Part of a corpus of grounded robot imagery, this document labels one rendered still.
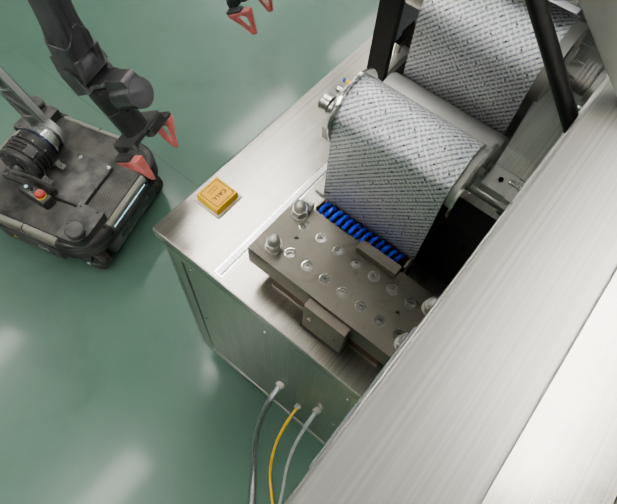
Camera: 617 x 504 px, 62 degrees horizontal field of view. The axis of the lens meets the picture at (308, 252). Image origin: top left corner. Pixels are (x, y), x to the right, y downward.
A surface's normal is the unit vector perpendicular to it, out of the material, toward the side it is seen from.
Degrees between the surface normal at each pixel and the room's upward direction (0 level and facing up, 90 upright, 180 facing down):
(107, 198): 0
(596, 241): 0
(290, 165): 0
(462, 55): 92
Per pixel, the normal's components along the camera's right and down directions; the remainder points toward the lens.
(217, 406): 0.05, -0.47
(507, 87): -0.63, 0.69
